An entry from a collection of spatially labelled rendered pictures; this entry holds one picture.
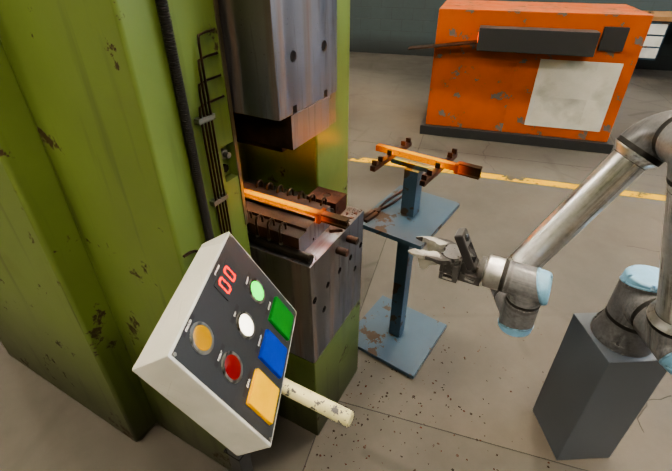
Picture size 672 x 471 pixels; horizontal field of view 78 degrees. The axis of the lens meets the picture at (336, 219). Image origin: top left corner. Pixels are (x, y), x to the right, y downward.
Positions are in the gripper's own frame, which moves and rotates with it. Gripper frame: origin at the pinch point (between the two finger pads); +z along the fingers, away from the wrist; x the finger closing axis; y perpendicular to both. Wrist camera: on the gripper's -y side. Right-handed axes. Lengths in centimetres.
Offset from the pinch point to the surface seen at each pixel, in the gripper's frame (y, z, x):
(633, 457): 100, -89, 37
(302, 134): -30.1, 32.9, -7.5
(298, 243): 3.5, 33.2, -12.4
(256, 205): 1, 55, -4
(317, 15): -58, 33, 2
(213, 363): -13, 14, -67
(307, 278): 12.9, 28.2, -15.9
